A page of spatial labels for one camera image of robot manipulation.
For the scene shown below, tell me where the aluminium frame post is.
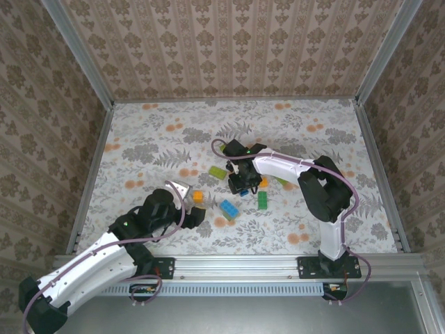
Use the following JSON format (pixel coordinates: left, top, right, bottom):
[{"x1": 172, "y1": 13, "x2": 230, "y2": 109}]
[
  {"x1": 355, "y1": 0, "x2": 423, "y2": 105},
  {"x1": 40, "y1": 0, "x2": 115, "y2": 109}
]

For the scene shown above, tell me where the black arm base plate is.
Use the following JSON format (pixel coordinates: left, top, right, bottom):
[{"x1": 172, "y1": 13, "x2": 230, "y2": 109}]
[
  {"x1": 131, "y1": 256, "x2": 175, "y2": 280},
  {"x1": 298, "y1": 256, "x2": 362, "y2": 280}
]

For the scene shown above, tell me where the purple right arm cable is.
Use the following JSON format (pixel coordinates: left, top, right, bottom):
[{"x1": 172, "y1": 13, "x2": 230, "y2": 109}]
[{"x1": 211, "y1": 138, "x2": 371, "y2": 306}]

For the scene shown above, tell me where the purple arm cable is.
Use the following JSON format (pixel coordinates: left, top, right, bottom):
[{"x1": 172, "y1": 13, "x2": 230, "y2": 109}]
[
  {"x1": 21, "y1": 194, "x2": 187, "y2": 333},
  {"x1": 211, "y1": 138, "x2": 371, "y2": 306}
]

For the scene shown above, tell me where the grey metal panel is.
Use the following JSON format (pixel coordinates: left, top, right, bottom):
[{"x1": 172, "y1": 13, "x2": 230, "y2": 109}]
[{"x1": 31, "y1": 274, "x2": 445, "y2": 334}]

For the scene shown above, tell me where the aluminium table side rail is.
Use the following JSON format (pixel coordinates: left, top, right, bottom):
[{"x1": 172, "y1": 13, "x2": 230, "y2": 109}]
[
  {"x1": 353, "y1": 99, "x2": 413, "y2": 255},
  {"x1": 65, "y1": 102, "x2": 115, "y2": 255}
]

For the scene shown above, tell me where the blue 2x4 lego brick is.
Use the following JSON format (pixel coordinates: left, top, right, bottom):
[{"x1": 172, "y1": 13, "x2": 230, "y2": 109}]
[{"x1": 219, "y1": 200, "x2": 241, "y2": 218}]

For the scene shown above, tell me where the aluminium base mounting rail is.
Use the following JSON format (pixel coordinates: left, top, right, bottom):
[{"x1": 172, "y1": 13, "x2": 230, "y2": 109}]
[{"x1": 51, "y1": 253, "x2": 430, "y2": 280}]

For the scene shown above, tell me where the grey slotted cable duct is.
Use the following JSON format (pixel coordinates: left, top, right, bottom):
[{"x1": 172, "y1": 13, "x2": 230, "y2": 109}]
[{"x1": 104, "y1": 282, "x2": 326, "y2": 297}]

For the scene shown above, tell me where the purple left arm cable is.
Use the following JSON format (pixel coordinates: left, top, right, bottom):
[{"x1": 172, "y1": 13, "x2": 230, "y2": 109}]
[{"x1": 21, "y1": 194, "x2": 187, "y2": 333}]

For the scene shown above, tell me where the aluminium table end rail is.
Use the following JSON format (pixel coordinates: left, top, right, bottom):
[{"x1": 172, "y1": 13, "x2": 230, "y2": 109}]
[{"x1": 113, "y1": 97, "x2": 357, "y2": 104}]

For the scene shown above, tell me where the small wired connector board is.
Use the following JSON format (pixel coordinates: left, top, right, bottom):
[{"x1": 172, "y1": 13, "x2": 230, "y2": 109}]
[
  {"x1": 322, "y1": 282, "x2": 348, "y2": 302},
  {"x1": 129, "y1": 283, "x2": 158, "y2": 303}
]

